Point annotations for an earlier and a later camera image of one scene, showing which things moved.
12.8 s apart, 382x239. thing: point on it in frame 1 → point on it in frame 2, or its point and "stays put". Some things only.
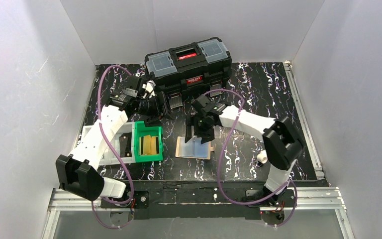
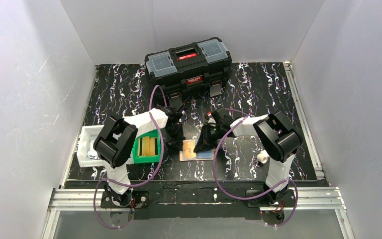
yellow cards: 149,145 stays put
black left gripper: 161,107 → 174,132
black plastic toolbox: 190,67 stays put
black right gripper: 199,124 → 209,135
